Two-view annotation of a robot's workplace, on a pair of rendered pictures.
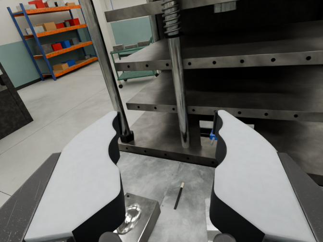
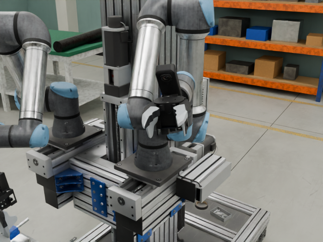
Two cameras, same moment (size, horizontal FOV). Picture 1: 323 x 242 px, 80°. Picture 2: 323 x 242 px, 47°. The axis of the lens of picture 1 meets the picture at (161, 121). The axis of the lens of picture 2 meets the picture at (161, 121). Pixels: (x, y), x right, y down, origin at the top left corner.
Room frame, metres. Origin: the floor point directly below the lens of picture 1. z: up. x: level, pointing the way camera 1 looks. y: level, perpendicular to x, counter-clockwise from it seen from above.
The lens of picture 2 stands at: (0.82, 0.03, 1.75)
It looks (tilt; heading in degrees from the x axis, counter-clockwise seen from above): 23 degrees down; 183
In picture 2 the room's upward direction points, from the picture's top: straight up
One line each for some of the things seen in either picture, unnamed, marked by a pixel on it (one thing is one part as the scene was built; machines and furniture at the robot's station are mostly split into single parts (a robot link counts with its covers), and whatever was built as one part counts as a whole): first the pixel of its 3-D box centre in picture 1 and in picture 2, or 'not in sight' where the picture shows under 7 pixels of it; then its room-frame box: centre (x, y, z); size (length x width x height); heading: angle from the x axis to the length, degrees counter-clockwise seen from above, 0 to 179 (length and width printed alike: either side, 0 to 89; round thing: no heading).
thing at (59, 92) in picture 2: not in sight; (63, 98); (-0.73, -0.49, 1.20); 0.13 x 0.12 x 0.14; 94
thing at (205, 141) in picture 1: (230, 113); not in sight; (1.05, -0.44, 0.87); 0.50 x 0.27 x 0.17; 151
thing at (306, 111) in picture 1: (225, 84); not in sight; (1.18, -0.46, 1.01); 1.10 x 0.74 x 0.05; 61
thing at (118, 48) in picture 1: (136, 62); not in sight; (4.69, 0.33, 0.50); 0.98 x 0.55 x 1.01; 81
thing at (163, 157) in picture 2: not in sight; (153, 150); (-0.46, -0.07, 1.09); 0.15 x 0.15 x 0.10
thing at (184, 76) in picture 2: not in sight; (180, 88); (-0.19, 0.03, 1.43); 0.11 x 0.08 x 0.09; 173
